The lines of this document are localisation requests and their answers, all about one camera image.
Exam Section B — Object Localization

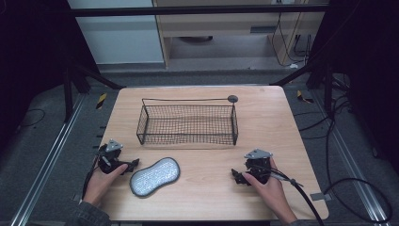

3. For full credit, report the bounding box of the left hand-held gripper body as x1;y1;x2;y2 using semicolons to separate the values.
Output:
97;138;129;175

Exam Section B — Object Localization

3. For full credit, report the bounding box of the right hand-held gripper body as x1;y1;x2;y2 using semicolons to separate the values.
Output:
244;148;274;186

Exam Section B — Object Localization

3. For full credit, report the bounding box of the silver scrubbing sponge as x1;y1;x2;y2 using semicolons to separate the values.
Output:
129;156;182;198

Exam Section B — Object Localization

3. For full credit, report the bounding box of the black wire mesh basket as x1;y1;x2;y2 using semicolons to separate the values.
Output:
136;94;239;146

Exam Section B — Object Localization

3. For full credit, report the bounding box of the person's right hand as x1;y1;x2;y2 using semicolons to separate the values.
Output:
242;157;292;218

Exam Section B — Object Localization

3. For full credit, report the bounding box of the person's left hand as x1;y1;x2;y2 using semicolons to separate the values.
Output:
82;163;129;206

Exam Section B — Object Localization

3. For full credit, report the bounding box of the yellow black hazard tape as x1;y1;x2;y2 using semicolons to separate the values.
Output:
295;89;314;105
95;92;108;110

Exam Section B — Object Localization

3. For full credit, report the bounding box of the black metal stand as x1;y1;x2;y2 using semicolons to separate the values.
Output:
60;59;126;124
269;53;352;119

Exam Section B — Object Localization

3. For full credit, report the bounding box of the white cabinet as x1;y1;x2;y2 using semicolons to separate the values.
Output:
67;0;166;65

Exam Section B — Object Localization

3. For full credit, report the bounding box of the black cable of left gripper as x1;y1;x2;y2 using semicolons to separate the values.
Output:
81;152;104;201

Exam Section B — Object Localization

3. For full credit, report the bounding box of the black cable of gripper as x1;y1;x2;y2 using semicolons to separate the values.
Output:
81;152;104;201
250;163;326;226

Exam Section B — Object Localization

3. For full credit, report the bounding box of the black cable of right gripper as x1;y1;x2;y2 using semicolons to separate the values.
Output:
250;163;326;226

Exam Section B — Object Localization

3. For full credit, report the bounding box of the aluminium floor rail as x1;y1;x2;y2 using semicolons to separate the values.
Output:
8;93;88;226
310;90;391;226

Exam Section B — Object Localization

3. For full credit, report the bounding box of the black floor cable loop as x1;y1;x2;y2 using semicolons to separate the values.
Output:
293;74;393;224

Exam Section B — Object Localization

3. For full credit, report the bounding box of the black metal frame bar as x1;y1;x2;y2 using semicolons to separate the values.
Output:
69;4;330;18

